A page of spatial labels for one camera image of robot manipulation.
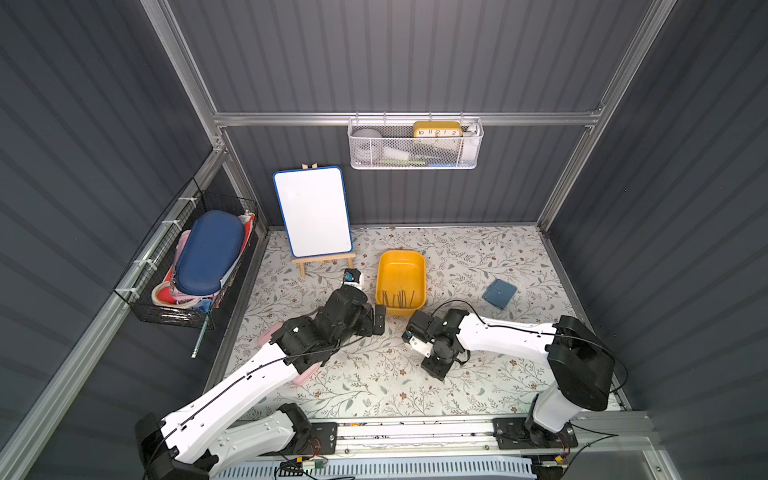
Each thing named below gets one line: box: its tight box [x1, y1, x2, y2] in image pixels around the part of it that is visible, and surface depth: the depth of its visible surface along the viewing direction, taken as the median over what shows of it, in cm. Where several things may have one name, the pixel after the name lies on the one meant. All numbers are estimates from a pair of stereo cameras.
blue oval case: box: [175, 210, 245, 296], surface depth 68 cm
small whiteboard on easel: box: [272, 162, 356, 278], surface depth 97 cm
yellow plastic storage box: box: [376, 250, 427, 317], surface depth 104 cm
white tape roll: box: [351, 127, 383, 160], surface depth 89 cm
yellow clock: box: [413, 121, 463, 138], surface depth 90 cm
